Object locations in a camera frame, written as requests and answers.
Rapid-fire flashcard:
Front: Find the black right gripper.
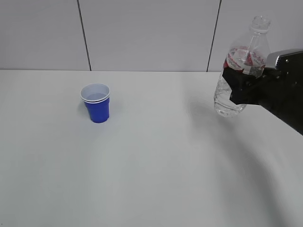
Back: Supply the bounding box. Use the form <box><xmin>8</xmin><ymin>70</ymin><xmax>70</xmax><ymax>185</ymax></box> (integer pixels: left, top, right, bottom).
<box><xmin>222</xmin><ymin>67</ymin><xmax>303</xmax><ymax>118</ymax></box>

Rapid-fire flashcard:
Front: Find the clear plastic water bottle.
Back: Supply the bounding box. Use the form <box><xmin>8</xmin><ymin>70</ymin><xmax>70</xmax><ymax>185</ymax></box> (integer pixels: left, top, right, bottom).
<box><xmin>214</xmin><ymin>16</ymin><xmax>270</xmax><ymax>117</ymax></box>

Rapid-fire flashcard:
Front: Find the blue paper cup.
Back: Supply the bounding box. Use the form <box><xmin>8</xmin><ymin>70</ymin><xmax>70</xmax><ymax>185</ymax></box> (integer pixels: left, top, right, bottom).
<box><xmin>80</xmin><ymin>83</ymin><xmax>110</xmax><ymax>123</ymax></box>

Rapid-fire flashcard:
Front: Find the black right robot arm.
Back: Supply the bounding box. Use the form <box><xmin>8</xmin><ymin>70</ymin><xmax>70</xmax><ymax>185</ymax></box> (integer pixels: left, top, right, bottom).
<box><xmin>223</xmin><ymin>68</ymin><xmax>303</xmax><ymax>134</ymax></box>

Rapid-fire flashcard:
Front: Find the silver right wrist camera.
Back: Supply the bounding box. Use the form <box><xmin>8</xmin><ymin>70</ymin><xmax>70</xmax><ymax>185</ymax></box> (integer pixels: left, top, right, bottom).
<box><xmin>266</xmin><ymin>49</ymin><xmax>303</xmax><ymax>70</ymax></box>

